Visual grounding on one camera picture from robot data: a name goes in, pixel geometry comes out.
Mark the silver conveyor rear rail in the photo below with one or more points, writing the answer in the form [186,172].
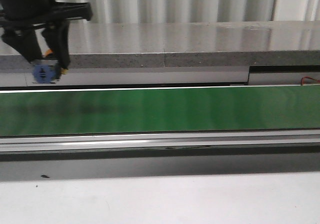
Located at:
[166,77]

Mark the green conveyor belt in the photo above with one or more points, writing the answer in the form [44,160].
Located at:
[159,110]

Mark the aluminium conveyor front rail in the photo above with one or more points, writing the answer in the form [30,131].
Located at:
[160,141]

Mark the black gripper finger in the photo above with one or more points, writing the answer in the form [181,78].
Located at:
[56,36]
[24,42]

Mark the white pleated curtain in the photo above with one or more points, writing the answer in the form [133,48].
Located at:
[187,11]

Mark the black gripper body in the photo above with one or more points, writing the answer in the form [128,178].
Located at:
[25,13]

